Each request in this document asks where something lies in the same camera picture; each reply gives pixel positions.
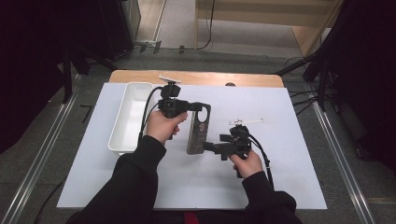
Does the person's dark clothed torso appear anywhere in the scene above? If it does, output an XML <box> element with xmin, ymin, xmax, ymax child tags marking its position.
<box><xmin>152</xmin><ymin>208</ymin><xmax>250</xmax><ymax>224</ymax></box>

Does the hand-held gripper black cable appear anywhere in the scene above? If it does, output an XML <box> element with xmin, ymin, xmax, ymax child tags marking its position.
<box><xmin>137</xmin><ymin>86</ymin><xmax>164</xmax><ymax>146</ymax></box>
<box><xmin>244</xmin><ymin>130</ymin><xmax>276</xmax><ymax>190</ymax></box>

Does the white plastic storage box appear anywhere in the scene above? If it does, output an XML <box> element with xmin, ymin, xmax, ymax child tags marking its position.
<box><xmin>107</xmin><ymin>81</ymin><xmax>155</xmax><ymax>157</ymax></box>

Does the black tripod stand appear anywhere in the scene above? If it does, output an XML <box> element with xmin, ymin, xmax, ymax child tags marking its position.
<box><xmin>275</xmin><ymin>31</ymin><xmax>332</xmax><ymax>113</ymax></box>

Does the light wooden shelf unit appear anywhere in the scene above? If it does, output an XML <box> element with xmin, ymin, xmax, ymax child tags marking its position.
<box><xmin>194</xmin><ymin>0</ymin><xmax>345</xmax><ymax>58</ymax></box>

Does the right hand-held gripper black cable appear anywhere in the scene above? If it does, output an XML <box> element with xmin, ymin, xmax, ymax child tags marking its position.
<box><xmin>244</xmin><ymin>130</ymin><xmax>276</xmax><ymax>190</ymax></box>

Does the white table board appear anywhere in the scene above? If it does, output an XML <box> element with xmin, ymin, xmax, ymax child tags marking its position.
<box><xmin>57</xmin><ymin>82</ymin><xmax>329</xmax><ymax>211</ymax></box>

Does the left hand-held gripper black cable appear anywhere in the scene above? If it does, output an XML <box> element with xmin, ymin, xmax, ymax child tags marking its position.
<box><xmin>137</xmin><ymin>86</ymin><xmax>164</xmax><ymax>146</ymax></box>

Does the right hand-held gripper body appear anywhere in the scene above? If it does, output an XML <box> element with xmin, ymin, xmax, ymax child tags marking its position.
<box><xmin>214</xmin><ymin>118</ymin><xmax>265</xmax><ymax>161</ymax></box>

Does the metal floor rail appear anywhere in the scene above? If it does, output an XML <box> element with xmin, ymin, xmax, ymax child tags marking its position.
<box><xmin>0</xmin><ymin>92</ymin><xmax>78</xmax><ymax>224</ymax></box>
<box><xmin>311</xmin><ymin>101</ymin><xmax>377</xmax><ymax>224</ymax></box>

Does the black cable bundle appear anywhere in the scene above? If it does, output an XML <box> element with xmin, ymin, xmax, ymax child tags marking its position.
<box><xmin>288</xmin><ymin>88</ymin><xmax>320</xmax><ymax>117</ymax></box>

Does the black hanging cable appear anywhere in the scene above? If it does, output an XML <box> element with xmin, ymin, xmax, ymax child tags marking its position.
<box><xmin>197</xmin><ymin>0</ymin><xmax>217</xmax><ymax>50</ymax></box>

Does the person's left hand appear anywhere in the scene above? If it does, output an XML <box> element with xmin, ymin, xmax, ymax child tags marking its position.
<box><xmin>145</xmin><ymin>110</ymin><xmax>189</xmax><ymax>147</ymax></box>

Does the patterned dark phone case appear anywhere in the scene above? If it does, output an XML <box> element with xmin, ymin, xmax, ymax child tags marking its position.
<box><xmin>186</xmin><ymin>103</ymin><xmax>212</xmax><ymax>156</ymax></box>

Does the dark curtain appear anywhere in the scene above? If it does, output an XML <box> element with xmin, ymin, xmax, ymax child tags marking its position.
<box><xmin>326</xmin><ymin>0</ymin><xmax>396</xmax><ymax>172</ymax></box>
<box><xmin>0</xmin><ymin>0</ymin><xmax>104</xmax><ymax>153</ymax></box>

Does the thin black cable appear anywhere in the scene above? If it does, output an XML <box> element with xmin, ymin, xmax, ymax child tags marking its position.
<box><xmin>33</xmin><ymin>180</ymin><xmax>64</xmax><ymax>224</ymax></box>

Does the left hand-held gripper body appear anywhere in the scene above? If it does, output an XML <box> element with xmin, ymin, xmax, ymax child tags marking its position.
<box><xmin>157</xmin><ymin>75</ymin><xmax>191</xmax><ymax>119</ymax></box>

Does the person's right hand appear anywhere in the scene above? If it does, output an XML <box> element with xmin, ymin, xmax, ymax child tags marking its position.
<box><xmin>228</xmin><ymin>149</ymin><xmax>264</xmax><ymax>180</ymax></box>

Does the black metal stand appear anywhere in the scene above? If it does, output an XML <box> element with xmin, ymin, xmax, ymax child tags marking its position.
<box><xmin>60</xmin><ymin>46</ymin><xmax>76</xmax><ymax>105</ymax></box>

